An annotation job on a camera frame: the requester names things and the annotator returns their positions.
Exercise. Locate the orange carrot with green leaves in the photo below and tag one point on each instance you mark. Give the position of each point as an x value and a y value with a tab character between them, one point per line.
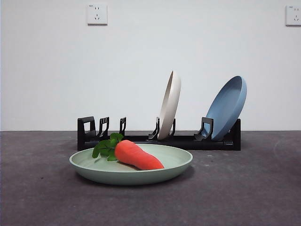
136	155

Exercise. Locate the green plate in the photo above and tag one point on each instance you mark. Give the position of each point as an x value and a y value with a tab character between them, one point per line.
105	174

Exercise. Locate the cream plate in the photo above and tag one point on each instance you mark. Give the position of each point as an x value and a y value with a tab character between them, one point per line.
169	110

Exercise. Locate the black plate rack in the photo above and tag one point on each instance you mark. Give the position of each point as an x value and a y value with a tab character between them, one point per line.
211	145

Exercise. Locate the blue plate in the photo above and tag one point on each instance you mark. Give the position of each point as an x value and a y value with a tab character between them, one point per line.
225	106

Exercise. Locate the white wall socket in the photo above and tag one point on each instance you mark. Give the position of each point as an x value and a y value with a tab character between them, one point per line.
97	14
294	15

